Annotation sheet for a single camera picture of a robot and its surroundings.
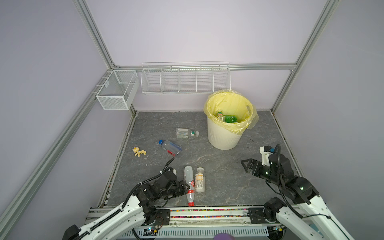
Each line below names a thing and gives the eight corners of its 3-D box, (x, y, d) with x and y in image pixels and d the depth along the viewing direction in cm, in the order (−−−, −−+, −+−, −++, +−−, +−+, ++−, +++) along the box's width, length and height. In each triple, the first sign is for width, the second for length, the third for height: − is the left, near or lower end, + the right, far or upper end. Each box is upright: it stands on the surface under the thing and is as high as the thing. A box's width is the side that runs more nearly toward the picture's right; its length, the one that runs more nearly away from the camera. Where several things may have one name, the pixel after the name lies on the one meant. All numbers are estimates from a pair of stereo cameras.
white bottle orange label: (195, 193, 83) (195, 190, 78) (195, 169, 91) (195, 166, 87) (204, 193, 82) (205, 190, 78) (204, 169, 91) (204, 166, 87)
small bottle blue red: (157, 147, 101) (156, 144, 98) (164, 140, 105) (162, 137, 102) (176, 159, 96) (175, 156, 92) (182, 151, 99) (182, 148, 96)
